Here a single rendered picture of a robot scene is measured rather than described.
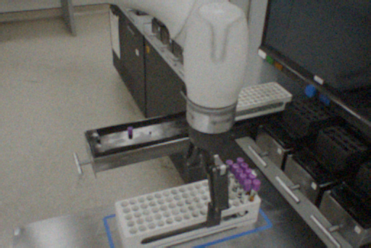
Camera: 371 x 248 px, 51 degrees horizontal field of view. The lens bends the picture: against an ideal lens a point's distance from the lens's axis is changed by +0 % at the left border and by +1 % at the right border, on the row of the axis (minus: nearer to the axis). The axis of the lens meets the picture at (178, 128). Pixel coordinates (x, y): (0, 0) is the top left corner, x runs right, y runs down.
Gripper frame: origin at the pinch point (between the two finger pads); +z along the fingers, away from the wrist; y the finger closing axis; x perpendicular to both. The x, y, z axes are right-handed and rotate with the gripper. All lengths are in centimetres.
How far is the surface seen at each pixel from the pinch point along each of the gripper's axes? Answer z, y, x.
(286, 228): 5.5, 8.8, 16.3
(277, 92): 1, -37, 42
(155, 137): 7.3, -34.1, -0.2
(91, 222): 5.6, -6.4, -23.3
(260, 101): 1.1, -33.7, 33.7
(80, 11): 86, -387, 20
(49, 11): 83, -386, -12
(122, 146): 5.9, -31.0, -10.8
